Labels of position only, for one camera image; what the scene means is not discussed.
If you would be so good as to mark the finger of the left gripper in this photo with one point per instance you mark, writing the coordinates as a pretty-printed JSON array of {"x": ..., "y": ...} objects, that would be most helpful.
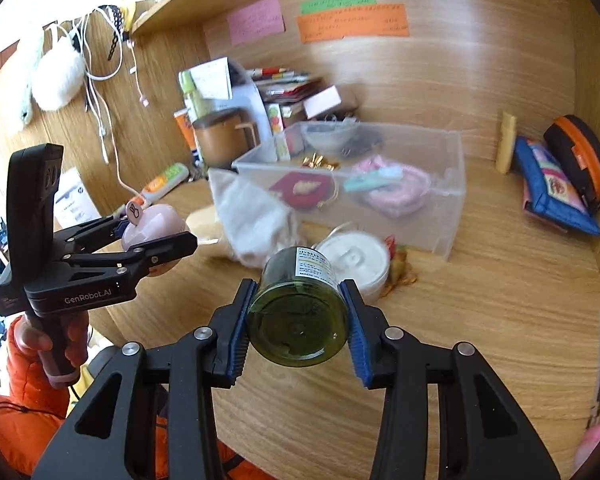
[
  {"x": 123, "y": 269},
  {"x": 91, "y": 235}
]

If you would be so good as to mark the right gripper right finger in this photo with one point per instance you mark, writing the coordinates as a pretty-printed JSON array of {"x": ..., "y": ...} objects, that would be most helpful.
[{"x": 483, "y": 433}]

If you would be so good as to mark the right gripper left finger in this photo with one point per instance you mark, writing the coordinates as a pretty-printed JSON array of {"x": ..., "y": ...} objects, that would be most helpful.
[{"x": 111, "y": 433}]

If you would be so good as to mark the pink round compact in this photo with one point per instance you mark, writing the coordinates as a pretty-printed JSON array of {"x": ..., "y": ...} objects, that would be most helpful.
[{"x": 151, "y": 223}]

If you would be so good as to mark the white cloth pouch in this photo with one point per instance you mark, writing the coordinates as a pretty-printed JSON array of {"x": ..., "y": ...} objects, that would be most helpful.
[{"x": 256, "y": 223}]

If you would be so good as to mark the dark green glass bottle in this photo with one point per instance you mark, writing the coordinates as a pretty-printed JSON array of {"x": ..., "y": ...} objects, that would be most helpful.
[{"x": 298, "y": 317}]

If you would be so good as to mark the left hand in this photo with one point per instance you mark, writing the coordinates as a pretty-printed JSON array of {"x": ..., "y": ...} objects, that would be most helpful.
[{"x": 31, "y": 341}]

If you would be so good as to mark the orange label wipes pack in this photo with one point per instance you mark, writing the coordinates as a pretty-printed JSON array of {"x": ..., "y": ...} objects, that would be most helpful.
[{"x": 159, "y": 186}]

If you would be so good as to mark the orange snack box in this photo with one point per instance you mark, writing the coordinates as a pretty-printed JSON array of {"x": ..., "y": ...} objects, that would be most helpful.
[{"x": 181, "y": 118}]

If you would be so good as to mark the brown ceramic mug with lid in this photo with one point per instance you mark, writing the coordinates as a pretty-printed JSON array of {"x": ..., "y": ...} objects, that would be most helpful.
[{"x": 223, "y": 136}]

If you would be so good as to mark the white plush toy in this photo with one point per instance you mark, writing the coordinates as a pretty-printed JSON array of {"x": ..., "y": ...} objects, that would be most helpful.
[{"x": 52, "y": 78}]

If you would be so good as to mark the green white tube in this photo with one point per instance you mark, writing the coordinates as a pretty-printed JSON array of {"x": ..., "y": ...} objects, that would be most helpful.
[{"x": 197, "y": 106}]

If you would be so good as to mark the white round lid container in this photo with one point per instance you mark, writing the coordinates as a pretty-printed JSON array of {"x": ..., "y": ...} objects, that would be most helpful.
[{"x": 358, "y": 256}]

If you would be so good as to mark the red velvet gift pouch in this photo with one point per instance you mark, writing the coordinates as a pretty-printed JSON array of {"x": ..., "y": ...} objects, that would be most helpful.
[{"x": 306, "y": 189}]

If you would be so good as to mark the fruit pattern box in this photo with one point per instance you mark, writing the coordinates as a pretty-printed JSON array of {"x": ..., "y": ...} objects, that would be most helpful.
[{"x": 282, "y": 142}]

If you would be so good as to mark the white paper sheet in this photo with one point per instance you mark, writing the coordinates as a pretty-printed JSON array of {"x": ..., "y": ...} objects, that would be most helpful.
[{"x": 212, "y": 79}]

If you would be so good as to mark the stack of booklets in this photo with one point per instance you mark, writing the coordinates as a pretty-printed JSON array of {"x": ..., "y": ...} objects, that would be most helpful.
[{"x": 283, "y": 86}]

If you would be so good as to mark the glass bowl of trinkets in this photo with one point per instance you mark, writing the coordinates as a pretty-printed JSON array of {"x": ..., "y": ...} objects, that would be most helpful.
[{"x": 330, "y": 137}]

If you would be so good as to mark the clear plastic storage bin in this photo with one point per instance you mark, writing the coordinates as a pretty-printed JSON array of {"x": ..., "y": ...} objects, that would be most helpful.
[{"x": 403, "y": 181}]

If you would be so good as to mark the small white box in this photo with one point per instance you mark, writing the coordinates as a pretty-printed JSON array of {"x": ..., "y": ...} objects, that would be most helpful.
[{"x": 322, "y": 102}]

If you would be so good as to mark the pink paper note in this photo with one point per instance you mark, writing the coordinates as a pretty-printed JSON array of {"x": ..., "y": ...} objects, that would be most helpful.
[{"x": 258, "y": 20}]

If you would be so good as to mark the black orange round case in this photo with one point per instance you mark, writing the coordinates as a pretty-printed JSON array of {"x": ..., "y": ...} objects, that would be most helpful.
[{"x": 577, "y": 149}]

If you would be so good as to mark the green paper note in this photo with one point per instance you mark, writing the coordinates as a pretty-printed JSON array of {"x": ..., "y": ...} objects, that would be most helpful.
[{"x": 314, "y": 6}]

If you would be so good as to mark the orange paper note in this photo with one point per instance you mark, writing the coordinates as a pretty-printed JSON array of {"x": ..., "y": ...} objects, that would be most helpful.
[{"x": 371, "y": 20}]

